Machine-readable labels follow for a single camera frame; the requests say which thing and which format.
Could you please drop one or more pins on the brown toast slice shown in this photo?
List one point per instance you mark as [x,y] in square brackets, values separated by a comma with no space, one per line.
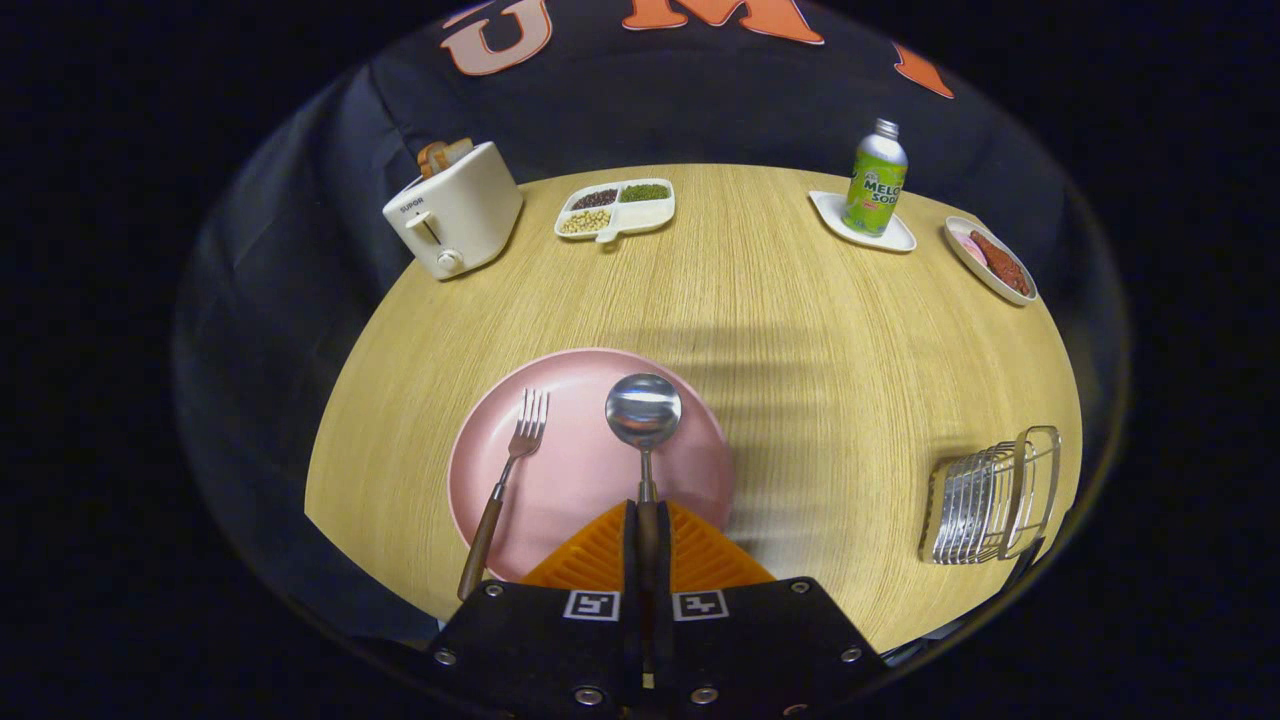
[433,158]
[460,150]

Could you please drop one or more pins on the green beans pile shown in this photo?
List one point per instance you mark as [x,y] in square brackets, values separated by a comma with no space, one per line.
[645,192]

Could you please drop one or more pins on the pink ham slices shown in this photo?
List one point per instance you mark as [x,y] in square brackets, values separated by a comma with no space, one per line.
[966,247]

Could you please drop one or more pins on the white oval food plate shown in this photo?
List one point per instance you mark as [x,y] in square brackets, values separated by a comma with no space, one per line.
[975,270]

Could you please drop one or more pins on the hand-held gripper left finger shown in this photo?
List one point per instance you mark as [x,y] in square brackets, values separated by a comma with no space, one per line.
[631,560]

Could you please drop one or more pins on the white square coaster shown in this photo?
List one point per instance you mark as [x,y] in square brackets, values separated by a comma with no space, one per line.
[830,215]

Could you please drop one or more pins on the white divided snack dish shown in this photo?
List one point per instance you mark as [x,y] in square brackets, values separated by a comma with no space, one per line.
[645,214]

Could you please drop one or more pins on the dark red beans pile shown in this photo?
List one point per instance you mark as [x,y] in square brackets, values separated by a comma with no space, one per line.
[594,198]

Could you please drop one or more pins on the green soda bottle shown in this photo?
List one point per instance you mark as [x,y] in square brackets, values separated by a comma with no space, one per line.
[874,185]

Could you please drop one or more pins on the red meat pieces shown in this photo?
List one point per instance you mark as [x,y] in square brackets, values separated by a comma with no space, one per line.
[1002,264]

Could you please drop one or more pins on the white toaster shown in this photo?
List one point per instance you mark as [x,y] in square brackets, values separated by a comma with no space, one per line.
[465,215]

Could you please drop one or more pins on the pink plate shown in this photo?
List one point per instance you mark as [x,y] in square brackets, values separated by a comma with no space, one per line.
[570,470]

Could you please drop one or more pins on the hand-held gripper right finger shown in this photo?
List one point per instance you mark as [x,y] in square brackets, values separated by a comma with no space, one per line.
[666,560]

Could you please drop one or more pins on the yellow soybeans pile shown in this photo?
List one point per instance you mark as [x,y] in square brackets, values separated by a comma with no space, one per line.
[586,221]

